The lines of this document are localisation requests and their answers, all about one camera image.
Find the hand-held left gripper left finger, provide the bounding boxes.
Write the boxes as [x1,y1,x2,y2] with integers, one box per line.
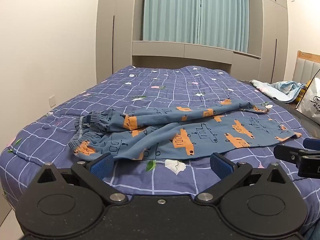
[32,152,128,206]

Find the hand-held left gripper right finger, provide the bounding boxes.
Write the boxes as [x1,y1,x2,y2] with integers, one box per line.
[194,152,296,205]

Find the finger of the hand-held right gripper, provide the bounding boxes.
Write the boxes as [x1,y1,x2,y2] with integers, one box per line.
[302,138,320,151]
[273,145,307,165]

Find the blue pants with orange print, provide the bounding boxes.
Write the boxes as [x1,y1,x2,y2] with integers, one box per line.
[68,99,303,162]

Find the dark grey bed sheet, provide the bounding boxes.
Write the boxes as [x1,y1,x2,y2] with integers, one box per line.
[239,79,320,140]

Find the white printed bag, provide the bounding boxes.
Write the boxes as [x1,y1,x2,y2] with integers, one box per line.
[295,79,320,126]

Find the yellow packet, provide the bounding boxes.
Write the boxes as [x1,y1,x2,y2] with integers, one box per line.
[296,79,313,103]

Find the light blue crumpled blanket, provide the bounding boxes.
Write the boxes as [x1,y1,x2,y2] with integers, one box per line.
[249,79,307,103]

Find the padded wooden headboard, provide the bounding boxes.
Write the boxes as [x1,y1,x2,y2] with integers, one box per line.
[292,50,320,85]

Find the purple checked floral quilt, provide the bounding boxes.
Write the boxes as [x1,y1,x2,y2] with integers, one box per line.
[0,65,320,230]

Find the beige built-in wardrobe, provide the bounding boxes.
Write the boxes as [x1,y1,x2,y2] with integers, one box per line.
[96,0,289,83]

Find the teal curtain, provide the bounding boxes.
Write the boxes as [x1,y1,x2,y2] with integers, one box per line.
[142,0,250,53]

